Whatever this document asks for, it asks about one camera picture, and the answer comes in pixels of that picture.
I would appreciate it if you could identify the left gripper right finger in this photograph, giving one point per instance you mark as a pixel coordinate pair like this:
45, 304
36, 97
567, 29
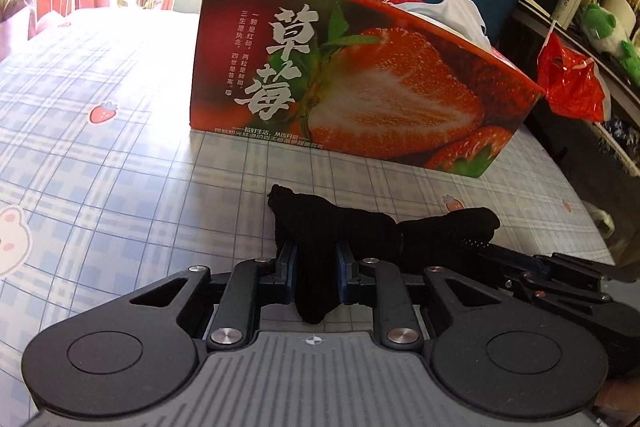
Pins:
444, 348

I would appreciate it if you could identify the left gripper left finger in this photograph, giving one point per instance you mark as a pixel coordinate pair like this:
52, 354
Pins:
188, 345

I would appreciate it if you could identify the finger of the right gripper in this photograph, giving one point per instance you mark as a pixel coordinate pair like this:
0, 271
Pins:
530, 287
560, 267

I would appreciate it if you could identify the black knit glove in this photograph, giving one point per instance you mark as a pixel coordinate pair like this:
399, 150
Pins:
323, 238

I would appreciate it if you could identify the dark shelf unit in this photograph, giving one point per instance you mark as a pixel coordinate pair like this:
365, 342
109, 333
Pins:
600, 160

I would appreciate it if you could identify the checked strawberry tablecloth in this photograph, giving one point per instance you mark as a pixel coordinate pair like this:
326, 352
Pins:
118, 191

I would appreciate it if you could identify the red plastic bag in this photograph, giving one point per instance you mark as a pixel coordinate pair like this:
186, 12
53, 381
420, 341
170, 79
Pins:
573, 86

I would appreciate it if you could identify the green plush toy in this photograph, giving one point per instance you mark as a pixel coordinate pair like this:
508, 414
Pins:
606, 35

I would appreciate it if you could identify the white cloth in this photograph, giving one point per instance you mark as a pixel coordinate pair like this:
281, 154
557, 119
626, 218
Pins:
461, 17

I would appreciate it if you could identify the red strawberry cardboard box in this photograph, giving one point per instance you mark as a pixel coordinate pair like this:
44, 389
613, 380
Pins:
358, 77

